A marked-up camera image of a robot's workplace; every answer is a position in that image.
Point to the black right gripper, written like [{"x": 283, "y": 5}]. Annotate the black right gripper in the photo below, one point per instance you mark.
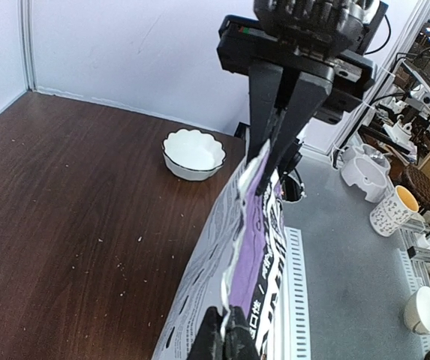
[{"x": 302, "y": 59}]

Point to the purple puppy food bag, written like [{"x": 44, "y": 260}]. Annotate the purple puppy food bag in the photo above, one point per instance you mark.
[{"x": 238, "y": 260}]

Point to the white patterned mug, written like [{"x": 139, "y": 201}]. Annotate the white patterned mug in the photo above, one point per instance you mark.
[{"x": 393, "y": 211}]

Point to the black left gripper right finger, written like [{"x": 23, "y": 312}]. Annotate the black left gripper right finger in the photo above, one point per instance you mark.
[{"x": 238, "y": 342}]

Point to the aluminium right corner post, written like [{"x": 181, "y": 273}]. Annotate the aluminium right corner post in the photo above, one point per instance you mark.
[{"x": 27, "y": 45}]

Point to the white cup outside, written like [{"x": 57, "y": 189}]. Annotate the white cup outside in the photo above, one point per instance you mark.
[{"x": 416, "y": 312}]

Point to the white scalloped ceramic bowl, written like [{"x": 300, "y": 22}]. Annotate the white scalloped ceramic bowl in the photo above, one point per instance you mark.
[{"x": 192, "y": 155}]

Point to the round wicker stool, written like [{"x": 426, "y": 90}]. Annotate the round wicker stool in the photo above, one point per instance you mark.
[{"x": 418, "y": 183}]

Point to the aluminium front frame rail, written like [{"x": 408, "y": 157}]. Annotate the aluminium front frame rail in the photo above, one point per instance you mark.
[{"x": 296, "y": 328}]

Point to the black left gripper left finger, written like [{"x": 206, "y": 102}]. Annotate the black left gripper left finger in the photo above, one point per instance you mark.
[{"x": 208, "y": 344}]

